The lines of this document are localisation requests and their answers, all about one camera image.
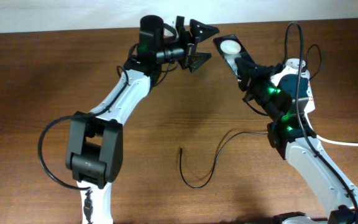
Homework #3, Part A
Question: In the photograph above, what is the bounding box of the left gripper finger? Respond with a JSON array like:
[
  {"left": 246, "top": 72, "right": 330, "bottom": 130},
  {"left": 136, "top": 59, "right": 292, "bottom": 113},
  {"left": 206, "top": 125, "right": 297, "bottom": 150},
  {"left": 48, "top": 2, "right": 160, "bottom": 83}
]
[
  {"left": 190, "top": 19, "right": 219, "bottom": 43},
  {"left": 187, "top": 52, "right": 212, "bottom": 72}
]

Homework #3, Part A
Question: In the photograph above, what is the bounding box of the black Galaxy flip phone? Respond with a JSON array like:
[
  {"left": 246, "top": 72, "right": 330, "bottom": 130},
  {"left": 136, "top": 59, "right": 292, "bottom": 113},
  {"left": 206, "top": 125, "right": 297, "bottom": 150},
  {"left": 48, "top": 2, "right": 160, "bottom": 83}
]
[{"left": 213, "top": 34, "right": 255, "bottom": 79}]

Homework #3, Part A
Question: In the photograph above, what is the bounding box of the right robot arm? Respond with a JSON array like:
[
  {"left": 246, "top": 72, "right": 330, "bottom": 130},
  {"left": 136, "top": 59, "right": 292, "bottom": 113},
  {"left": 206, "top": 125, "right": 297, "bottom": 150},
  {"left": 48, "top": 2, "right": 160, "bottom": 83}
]
[{"left": 234, "top": 57, "right": 358, "bottom": 223}]

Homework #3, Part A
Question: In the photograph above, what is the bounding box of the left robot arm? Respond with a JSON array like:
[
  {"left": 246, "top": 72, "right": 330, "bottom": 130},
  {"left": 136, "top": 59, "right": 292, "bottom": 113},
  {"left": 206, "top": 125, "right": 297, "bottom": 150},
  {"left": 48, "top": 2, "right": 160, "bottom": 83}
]
[{"left": 65, "top": 15, "right": 219, "bottom": 223}]

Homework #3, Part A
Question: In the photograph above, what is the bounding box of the white power strip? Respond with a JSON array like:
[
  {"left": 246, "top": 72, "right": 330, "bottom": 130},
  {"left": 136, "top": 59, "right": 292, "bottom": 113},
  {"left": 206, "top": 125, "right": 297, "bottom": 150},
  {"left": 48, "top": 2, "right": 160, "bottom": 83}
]
[{"left": 283, "top": 58, "right": 316, "bottom": 115}]

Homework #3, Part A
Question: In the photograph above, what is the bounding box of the black charging cable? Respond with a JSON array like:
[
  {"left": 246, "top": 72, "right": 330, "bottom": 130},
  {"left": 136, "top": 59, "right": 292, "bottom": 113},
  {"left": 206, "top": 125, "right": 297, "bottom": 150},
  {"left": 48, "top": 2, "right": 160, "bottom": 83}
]
[{"left": 178, "top": 44, "right": 323, "bottom": 190}]

